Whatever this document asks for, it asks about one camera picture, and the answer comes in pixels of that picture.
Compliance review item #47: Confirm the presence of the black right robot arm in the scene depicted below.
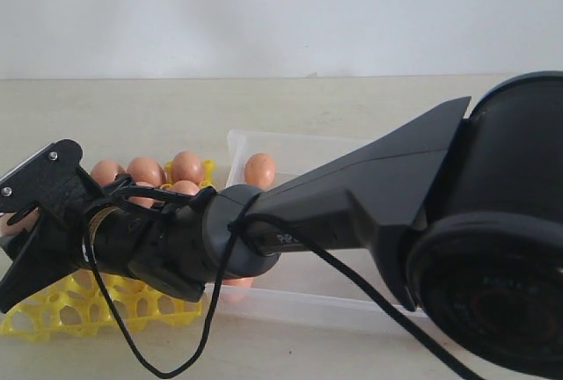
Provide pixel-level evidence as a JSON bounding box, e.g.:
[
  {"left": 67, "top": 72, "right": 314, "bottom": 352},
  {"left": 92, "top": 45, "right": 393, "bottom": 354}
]
[{"left": 1, "top": 71, "right": 562, "bottom": 379}]

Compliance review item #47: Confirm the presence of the brown egg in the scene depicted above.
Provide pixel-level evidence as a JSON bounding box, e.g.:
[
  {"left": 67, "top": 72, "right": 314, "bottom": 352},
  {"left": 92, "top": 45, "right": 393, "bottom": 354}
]
[
  {"left": 170, "top": 179, "right": 200, "bottom": 195},
  {"left": 1, "top": 209, "right": 40, "bottom": 236},
  {"left": 128, "top": 181, "right": 155, "bottom": 208},
  {"left": 127, "top": 157, "right": 166, "bottom": 186},
  {"left": 172, "top": 150, "right": 205, "bottom": 184},
  {"left": 244, "top": 152, "right": 276, "bottom": 189},
  {"left": 220, "top": 277, "right": 253, "bottom": 303},
  {"left": 91, "top": 160, "right": 126, "bottom": 185}
]

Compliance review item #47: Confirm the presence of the yellow plastic egg tray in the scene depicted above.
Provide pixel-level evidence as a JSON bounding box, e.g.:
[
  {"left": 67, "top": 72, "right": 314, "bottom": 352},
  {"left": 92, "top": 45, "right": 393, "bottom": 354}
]
[{"left": 0, "top": 158, "right": 219, "bottom": 345}]

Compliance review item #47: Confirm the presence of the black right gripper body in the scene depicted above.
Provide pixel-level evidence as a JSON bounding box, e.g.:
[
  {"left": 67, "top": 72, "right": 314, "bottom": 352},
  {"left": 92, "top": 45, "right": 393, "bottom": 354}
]
[{"left": 34, "top": 177, "right": 132, "bottom": 277}]

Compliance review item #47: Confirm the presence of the clear plastic bin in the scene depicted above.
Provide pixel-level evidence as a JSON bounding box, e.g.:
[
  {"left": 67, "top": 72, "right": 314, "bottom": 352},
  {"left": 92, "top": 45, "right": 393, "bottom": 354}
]
[{"left": 218, "top": 129, "right": 406, "bottom": 336}]

